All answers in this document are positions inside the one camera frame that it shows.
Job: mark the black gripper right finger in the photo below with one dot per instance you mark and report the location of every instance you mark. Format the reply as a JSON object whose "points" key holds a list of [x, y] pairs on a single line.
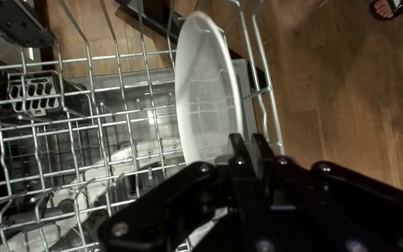
{"points": [[341, 211]]}

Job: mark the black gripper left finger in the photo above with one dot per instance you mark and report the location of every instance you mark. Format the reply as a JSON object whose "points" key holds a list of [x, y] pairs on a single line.
{"points": [[187, 211]]}

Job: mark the white plate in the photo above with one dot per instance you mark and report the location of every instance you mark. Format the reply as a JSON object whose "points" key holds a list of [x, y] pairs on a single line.
{"points": [[208, 89]]}

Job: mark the grey cutlery basket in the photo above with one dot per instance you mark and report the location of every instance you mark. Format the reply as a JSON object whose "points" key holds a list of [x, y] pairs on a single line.
{"points": [[33, 93]]}

